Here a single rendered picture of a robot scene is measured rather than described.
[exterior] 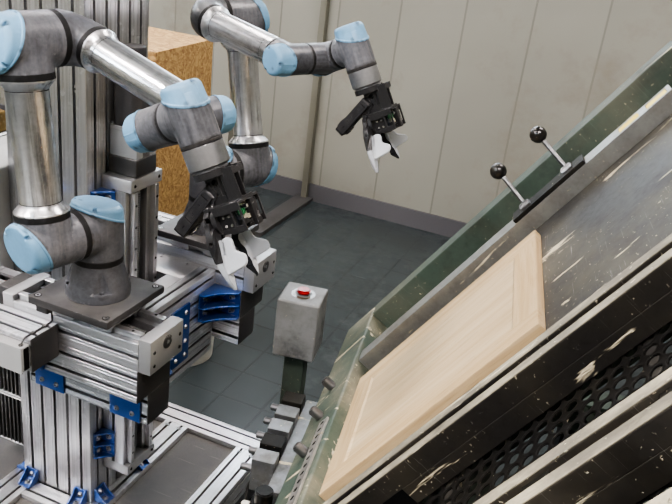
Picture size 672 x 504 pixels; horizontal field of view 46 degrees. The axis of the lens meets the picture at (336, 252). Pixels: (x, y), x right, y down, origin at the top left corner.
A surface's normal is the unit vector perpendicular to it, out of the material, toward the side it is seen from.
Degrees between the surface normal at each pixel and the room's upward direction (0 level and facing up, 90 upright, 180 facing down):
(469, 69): 90
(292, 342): 90
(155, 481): 0
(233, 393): 0
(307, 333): 90
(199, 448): 0
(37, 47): 82
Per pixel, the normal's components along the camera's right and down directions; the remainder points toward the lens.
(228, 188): -0.39, 0.33
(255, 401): 0.11, -0.90
